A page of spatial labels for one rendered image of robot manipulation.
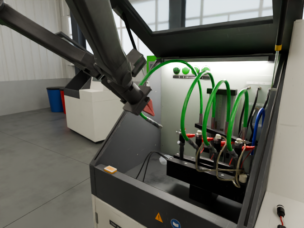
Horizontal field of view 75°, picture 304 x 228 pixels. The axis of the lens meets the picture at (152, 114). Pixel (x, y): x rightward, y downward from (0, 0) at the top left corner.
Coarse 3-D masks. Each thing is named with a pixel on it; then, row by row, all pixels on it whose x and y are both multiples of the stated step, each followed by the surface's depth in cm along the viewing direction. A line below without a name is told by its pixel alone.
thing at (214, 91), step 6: (216, 84) 71; (228, 84) 79; (216, 90) 68; (228, 90) 81; (210, 96) 67; (228, 96) 83; (210, 102) 66; (228, 102) 84; (228, 108) 85; (204, 114) 66; (228, 114) 86; (204, 120) 65; (228, 120) 87; (204, 126) 65; (204, 132) 66; (204, 138) 67; (210, 144) 71; (210, 150) 74; (216, 150) 77
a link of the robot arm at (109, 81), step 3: (132, 75) 59; (108, 78) 58; (108, 81) 57; (111, 81) 56; (111, 84) 57; (114, 84) 56; (129, 84) 58; (114, 87) 57; (117, 87) 57; (120, 87) 57; (123, 87) 57; (126, 87) 58; (129, 87) 59; (117, 90) 58; (120, 90) 58; (123, 90) 58; (120, 93) 59
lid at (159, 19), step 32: (128, 0) 87; (160, 0) 81; (192, 0) 76; (224, 0) 72; (256, 0) 68; (160, 32) 102; (192, 32) 92; (224, 32) 85; (256, 32) 79; (288, 32) 74
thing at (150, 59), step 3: (147, 57) 385; (150, 57) 381; (153, 57) 377; (156, 57) 373; (147, 60) 387; (150, 60) 382; (153, 60) 378; (147, 63) 388; (150, 63) 383; (147, 66) 389; (150, 66) 384; (147, 69) 391
